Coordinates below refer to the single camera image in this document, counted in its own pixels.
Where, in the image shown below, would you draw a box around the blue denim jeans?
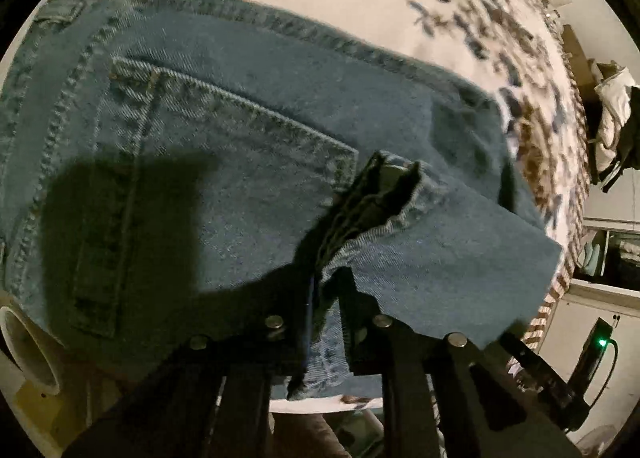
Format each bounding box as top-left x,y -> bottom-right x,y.
1,0 -> 560,400

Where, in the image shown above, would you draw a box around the black device with green light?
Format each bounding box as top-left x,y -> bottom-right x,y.
568,317 -> 620,408

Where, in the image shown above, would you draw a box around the white wardrobe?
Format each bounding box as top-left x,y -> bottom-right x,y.
540,170 -> 639,442

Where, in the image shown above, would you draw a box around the white paper roll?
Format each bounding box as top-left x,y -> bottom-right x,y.
1,291 -> 65,396

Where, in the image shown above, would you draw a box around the clothes pile on chair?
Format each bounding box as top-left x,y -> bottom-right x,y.
589,60 -> 639,193

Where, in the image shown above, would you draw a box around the floral bed blanket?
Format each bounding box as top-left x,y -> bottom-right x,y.
254,0 -> 589,348

